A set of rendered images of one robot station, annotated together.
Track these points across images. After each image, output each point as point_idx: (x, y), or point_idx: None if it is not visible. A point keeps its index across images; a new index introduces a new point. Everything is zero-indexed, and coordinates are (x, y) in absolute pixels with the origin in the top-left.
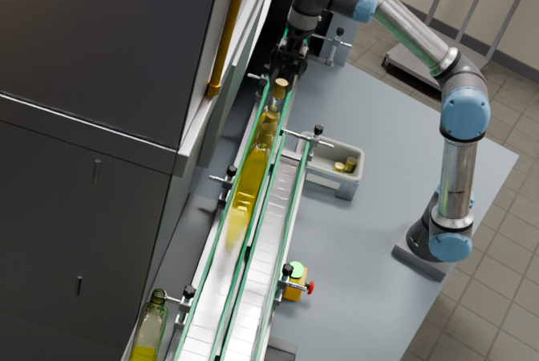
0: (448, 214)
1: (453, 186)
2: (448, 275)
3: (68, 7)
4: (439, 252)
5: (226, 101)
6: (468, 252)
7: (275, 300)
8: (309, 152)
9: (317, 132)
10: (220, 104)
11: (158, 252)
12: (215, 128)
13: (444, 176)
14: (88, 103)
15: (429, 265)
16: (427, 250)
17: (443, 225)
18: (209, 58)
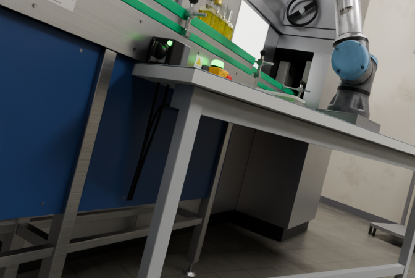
0: (343, 30)
1: (343, 3)
2: (364, 128)
3: None
4: (339, 62)
5: None
6: (364, 55)
7: (183, 29)
8: (257, 70)
9: (261, 52)
10: None
11: None
12: None
13: (335, 1)
14: None
15: (343, 112)
16: (341, 103)
17: (339, 37)
18: None
